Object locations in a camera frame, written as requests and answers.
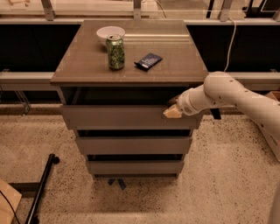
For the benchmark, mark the green soda can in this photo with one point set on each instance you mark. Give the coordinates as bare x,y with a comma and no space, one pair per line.
115,49

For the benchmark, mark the brown cardboard piece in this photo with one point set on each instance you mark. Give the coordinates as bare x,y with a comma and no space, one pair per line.
9,201

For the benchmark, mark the black metal stand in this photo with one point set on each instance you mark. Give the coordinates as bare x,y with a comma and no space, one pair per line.
35,189

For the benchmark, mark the metal railing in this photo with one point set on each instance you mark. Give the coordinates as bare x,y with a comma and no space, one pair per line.
193,12

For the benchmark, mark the grey top drawer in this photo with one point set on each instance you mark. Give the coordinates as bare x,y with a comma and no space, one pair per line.
118,117

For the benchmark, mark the grey drawer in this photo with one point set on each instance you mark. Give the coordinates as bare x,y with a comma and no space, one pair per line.
118,117
134,167
133,145

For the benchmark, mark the grey bottom drawer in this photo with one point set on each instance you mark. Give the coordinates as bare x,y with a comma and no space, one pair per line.
134,167

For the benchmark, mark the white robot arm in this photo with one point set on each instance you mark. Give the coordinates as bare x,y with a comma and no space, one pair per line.
232,176

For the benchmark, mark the white bowl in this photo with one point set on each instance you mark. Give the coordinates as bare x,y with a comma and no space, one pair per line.
105,31

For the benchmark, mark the grey middle drawer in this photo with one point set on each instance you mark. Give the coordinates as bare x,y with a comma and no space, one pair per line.
133,145

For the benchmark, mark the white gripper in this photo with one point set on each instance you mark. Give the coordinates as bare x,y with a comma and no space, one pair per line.
185,105

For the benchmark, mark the grey drawer cabinet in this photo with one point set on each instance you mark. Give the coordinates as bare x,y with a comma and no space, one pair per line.
83,77

